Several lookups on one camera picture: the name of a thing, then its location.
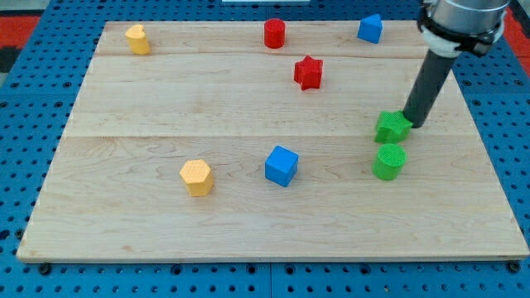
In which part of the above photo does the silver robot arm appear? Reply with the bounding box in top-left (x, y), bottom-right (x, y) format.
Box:
top-left (417, 0), bottom-right (510, 58)

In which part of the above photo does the red star block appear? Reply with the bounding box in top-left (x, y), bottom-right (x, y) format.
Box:
top-left (293, 55), bottom-right (324, 90)

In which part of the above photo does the green star block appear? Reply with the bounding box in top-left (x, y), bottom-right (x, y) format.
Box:
top-left (374, 111), bottom-right (412, 143)

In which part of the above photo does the dark grey pointer rod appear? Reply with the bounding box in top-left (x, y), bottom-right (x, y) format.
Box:
top-left (402, 50), bottom-right (455, 128)

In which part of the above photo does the blue cube block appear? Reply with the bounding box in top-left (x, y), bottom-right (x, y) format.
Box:
top-left (265, 146), bottom-right (299, 187)

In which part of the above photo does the yellow hexagon block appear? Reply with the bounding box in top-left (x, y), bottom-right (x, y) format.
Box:
top-left (180, 159), bottom-right (214, 197)

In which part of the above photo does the wooden board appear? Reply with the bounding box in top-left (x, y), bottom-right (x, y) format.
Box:
top-left (17, 21), bottom-right (529, 263)

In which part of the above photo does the red cylinder block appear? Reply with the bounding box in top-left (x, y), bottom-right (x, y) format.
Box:
top-left (263, 18), bottom-right (286, 49)

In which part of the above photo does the green cylinder block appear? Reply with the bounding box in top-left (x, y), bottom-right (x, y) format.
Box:
top-left (372, 143), bottom-right (407, 180)

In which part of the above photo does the yellow heart block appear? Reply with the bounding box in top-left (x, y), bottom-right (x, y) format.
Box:
top-left (124, 24), bottom-right (151, 55)

